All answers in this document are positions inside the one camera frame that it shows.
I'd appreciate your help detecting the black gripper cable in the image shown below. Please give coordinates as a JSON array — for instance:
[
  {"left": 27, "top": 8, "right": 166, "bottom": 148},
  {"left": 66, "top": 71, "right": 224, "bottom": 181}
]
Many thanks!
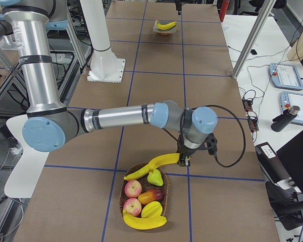
[{"left": 181, "top": 105, "right": 246, "bottom": 168}]

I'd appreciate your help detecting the woven fruit basket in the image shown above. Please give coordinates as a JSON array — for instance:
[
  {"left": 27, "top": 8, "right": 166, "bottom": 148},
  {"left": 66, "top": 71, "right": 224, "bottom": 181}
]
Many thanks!
[{"left": 119, "top": 167, "right": 168, "bottom": 216}]

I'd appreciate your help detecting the upper red apple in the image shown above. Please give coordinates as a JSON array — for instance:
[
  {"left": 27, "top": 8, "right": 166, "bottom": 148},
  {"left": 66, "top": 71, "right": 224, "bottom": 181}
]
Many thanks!
[{"left": 124, "top": 180, "right": 142, "bottom": 198}]

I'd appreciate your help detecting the yellow banana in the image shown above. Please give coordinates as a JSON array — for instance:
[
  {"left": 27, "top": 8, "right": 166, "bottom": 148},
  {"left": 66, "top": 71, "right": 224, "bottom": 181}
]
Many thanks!
[
  {"left": 123, "top": 153, "right": 180, "bottom": 181},
  {"left": 122, "top": 210, "right": 167, "bottom": 230},
  {"left": 157, "top": 21, "right": 177, "bottom": 31}
]

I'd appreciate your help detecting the teach pendant tablet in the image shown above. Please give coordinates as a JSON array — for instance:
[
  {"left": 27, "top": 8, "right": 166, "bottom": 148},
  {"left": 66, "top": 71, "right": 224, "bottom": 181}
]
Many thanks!
[
  {"left": 280, "top": 91, "right": 303, "bottom": 126},
  {"left": 269, "top": 63, "right": 303, "bottom": 91}
]

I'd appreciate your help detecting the lower teach pendant tablet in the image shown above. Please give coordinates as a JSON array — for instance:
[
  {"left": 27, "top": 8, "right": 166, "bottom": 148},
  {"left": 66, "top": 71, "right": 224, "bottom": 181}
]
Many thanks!
[{"left": 280, "top": 91, "right": 303, "bottom": 126}]

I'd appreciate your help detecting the lower red apple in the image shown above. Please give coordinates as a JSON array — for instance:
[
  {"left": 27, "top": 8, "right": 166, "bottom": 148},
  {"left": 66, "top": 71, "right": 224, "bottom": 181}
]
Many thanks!
[{"left": 123, "top": 198, "right": 142, "bottom": 217}]

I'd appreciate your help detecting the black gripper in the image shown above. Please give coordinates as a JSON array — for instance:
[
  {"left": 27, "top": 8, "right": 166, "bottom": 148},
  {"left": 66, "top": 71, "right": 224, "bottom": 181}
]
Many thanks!
[{"left": 177, "top": 136, "right": 197, "bottom": 166}]

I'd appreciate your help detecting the red orange mango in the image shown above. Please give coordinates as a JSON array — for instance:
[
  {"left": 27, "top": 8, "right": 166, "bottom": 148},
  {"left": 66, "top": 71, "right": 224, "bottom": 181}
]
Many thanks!
[{"left": 138, "top": 189, "right": 164, "bottom": 205}]

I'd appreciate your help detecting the small black puck device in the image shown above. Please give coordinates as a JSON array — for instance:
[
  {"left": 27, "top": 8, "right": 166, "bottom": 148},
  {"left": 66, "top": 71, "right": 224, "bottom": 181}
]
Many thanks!
[{"left": 250, "top": 49, "right": 257, "bottom": 55}]

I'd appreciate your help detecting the green pear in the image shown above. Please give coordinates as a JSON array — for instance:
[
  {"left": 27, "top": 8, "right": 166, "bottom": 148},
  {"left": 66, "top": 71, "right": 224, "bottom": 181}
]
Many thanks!
[{"left": 147, "top": 169, "right": 164, "bottom": 187}]

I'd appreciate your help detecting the grey square plate orange rim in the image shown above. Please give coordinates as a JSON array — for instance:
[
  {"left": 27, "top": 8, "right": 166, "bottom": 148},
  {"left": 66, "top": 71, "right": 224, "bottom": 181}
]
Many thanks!
[{"left": 153, "top": 20, "right": 177, "bottom": 35}]

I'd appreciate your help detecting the aluminium frame post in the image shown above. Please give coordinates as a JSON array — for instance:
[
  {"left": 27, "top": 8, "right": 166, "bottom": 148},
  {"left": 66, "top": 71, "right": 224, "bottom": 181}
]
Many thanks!
[{"left": 231, "top": 0, "right": 276, "bottom": 79}]

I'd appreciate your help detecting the red apple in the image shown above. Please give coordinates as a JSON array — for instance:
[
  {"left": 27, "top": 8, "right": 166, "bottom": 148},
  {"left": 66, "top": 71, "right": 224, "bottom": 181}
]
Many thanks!
[
  {"left": 124, "top": 180, "right": 142, "bottom": 198},
  {"left": 123, "top": 198, "right": 142, "bottom": 217}
]

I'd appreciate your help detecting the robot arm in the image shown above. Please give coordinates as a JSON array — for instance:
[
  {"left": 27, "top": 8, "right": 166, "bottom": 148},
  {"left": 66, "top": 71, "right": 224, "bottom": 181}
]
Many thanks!
[{"left": 0, "top": 1, "right": 218, "bottom": 166}]

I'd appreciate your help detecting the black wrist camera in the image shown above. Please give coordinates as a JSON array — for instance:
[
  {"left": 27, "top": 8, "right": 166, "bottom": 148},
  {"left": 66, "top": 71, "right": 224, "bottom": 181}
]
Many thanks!
[{"left": 205, "top": 133, "right": 218, "bottom": 158}]

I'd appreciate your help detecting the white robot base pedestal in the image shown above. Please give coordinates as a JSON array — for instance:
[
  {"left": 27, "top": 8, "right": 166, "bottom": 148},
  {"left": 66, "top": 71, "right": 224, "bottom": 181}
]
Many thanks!
[{"left": 80, "top": 0, "right": 126, "bottom": 83}]

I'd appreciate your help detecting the upper teach pendant tablet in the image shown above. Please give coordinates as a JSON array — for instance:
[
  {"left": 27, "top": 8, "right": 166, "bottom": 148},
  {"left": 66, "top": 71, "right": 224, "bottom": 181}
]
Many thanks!
[{"left": 269, "top": 63, "right": 303, "bottom": 91}]

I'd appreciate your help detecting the brown paper table mat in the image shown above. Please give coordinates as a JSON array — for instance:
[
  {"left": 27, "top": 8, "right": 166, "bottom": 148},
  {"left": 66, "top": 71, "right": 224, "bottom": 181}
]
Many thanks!
[{"left": 14, "top": 2, "right": 279, "bottom": 241}]

